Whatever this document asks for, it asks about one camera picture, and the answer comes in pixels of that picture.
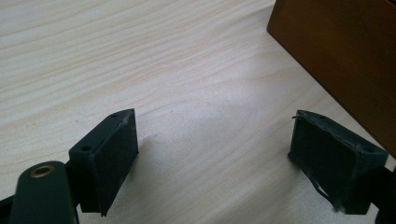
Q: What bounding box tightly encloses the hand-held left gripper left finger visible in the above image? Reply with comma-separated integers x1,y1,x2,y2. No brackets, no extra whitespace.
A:
68,108,140,217

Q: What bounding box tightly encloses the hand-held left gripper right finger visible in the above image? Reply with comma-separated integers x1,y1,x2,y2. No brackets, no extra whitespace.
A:
288,109,389,216

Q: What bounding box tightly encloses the brown wooden compartment box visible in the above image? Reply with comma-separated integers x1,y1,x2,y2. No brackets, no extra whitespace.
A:
266,0,396,160

